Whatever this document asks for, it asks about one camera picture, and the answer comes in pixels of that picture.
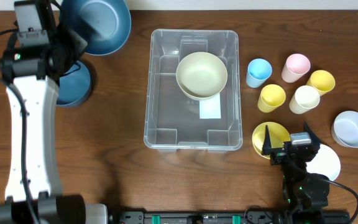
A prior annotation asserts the white small bowl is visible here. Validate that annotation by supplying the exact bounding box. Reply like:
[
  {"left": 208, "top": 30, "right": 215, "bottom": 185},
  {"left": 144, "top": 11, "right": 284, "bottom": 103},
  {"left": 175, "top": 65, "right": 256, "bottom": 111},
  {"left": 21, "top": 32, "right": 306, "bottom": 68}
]
[{"left": 306, "top": 144, "right": 341, "bottom": 181}]

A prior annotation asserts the light blue cup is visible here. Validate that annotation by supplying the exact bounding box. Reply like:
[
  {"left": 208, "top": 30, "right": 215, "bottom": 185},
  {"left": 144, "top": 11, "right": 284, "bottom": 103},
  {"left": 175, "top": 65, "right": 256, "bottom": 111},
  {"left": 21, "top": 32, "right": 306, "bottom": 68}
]
[{"left": 246, "top": 58, "right": 272, "bottom": 88}]

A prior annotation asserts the clear plastic storage bin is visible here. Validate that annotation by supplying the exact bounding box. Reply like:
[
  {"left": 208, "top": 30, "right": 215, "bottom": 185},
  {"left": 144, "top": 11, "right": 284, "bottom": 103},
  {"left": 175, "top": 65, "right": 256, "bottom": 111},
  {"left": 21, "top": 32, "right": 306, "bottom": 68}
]
[{"left": 144, "top": 29, "right": 243, "bottom": 152}]

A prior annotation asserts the left black cable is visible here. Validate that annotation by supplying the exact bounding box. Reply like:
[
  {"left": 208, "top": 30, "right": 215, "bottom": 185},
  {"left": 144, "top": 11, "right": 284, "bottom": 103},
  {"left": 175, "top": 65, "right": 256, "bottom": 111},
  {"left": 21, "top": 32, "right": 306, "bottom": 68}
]
[{"left": 0, "top": 27, "right": 40, "bottom": 224}]

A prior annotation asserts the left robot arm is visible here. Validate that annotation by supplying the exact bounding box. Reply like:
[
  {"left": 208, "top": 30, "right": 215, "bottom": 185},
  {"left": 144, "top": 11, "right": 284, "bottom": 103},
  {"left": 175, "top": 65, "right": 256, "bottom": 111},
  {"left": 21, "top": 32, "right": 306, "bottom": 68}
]
[{"left": 0, "top": 1, "right": 109, "bottom": 224}]

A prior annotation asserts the yellow cup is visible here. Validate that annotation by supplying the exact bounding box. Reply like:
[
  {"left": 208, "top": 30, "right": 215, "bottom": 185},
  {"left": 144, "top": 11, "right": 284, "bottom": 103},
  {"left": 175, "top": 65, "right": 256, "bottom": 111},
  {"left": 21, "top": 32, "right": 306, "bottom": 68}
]
[
  {"left": 257, "top": 84, "right": 286, "bottom": 113},
  {"left": 306, "top": 70, "right": 336, "bottom": 96}
]

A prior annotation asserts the right black cable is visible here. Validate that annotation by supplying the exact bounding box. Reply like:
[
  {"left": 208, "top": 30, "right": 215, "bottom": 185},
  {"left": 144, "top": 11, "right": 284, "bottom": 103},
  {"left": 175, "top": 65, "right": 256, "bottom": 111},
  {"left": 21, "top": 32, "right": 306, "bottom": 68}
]
[{"left": 321, "top": 177, "right": 358, "bottom": 224}]

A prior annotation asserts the pink cup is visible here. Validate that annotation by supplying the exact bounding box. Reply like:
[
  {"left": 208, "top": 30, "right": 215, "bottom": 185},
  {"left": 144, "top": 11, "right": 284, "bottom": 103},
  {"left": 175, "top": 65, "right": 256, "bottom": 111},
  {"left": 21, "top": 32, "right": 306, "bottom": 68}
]
[{"left": 282, "top": 54, "right": 311, "bottom": 83}]

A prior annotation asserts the cream white cup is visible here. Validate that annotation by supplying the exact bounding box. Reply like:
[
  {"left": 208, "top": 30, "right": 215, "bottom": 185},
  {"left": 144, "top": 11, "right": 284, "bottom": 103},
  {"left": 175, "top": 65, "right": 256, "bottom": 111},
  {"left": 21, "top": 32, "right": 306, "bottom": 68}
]
[{"left": 289, "top": 85, "right": 320, "bottom": 114}]

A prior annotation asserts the dark blue bowl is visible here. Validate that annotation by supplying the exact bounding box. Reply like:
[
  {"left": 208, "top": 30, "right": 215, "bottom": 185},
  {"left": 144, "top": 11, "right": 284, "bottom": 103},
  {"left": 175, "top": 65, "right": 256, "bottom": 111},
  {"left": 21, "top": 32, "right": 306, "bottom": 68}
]
[
  {"left": 57, "top": 61, "right": 92, "bottom": 107},
  {"left": 61, "top": 0, "right": 132, "bottom": 55}
]

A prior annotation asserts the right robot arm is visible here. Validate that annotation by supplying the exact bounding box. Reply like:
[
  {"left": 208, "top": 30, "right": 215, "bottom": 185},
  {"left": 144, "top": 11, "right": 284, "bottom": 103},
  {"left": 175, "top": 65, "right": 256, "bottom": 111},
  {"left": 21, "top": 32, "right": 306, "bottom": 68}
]
[{"left": 262, "top": 123, "right": 329, "bottom": 216}]

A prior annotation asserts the cream green bowl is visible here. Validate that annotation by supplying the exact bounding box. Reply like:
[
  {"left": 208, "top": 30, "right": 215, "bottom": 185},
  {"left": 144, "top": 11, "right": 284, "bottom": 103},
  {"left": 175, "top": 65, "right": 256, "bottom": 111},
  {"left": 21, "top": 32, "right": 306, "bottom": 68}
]
[{"left": 175, "top": 52, "right": 228, "bottom": 101}]

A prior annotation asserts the grey blue small bowl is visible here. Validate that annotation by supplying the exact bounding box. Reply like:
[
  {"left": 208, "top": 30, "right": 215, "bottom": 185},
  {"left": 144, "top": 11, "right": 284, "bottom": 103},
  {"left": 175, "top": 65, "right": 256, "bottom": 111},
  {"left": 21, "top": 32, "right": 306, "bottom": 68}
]
[{"left": 331, "top": 111, "right": 358, "bottom": 148}]

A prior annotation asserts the black cable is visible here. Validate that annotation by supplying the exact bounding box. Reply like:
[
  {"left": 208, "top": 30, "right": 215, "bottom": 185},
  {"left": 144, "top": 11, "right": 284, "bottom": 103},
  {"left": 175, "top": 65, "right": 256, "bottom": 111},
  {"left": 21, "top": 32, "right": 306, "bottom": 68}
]
[
  {"left": 0, "top": 27, "right": 40, "bottom": 224},
  {"left": 321, "top": 177, "right": 358, "bottom": 224}
]

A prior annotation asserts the yellow small bowl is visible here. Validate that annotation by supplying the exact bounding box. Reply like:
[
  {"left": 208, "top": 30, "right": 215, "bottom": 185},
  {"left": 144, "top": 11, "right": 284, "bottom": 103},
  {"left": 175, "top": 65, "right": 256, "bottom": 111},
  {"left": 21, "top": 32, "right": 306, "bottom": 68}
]
[{"left": 252, "top": 121, "right": 290, "bottom": 159}]

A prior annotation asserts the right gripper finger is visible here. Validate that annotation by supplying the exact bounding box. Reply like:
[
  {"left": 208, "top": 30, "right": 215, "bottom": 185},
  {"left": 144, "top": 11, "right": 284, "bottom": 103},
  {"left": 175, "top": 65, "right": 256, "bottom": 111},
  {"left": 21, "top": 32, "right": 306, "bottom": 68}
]
[
  {"left": 303, "top": 121, "right": 321, "bottom": 152},
  {"left": 261, "top": 125, "right": 272, "bottom": 156}
]

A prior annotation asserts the white label in bin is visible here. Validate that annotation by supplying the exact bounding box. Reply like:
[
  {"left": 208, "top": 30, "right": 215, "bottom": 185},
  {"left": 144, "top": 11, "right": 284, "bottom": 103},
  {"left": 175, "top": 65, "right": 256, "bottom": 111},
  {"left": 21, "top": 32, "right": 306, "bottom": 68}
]
[{"left": 199, "top": 94, "right": 221, "bottom": 119}]

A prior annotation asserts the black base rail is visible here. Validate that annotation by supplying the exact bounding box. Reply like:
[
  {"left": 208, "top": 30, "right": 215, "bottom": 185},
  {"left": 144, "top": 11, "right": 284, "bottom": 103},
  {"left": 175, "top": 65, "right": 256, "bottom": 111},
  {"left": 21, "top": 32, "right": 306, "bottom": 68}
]
[{"left": 107, "top": 208, "right": 351, "bottom": 224}]

